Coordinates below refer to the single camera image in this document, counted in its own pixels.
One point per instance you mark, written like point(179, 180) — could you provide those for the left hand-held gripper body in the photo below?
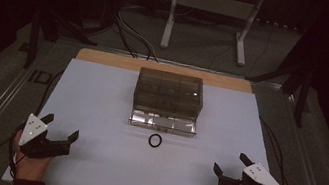
point(34, 129)

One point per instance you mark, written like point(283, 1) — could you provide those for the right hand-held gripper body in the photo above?
point(258, 175)

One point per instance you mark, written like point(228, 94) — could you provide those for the clear acrylic drawer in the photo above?
point(162, 122)

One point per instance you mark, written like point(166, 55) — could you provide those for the clear brown drawer box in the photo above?
point(169, 91)

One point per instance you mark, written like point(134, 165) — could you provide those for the person's left hand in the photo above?
point(31, 168)

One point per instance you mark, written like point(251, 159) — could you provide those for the white table mat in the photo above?
point(99, 105)

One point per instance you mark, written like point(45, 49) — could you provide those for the black tripod stand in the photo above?
point(34, 33)
point(302, 95)

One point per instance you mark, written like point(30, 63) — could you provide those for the white metal stand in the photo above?
point(212, 4)

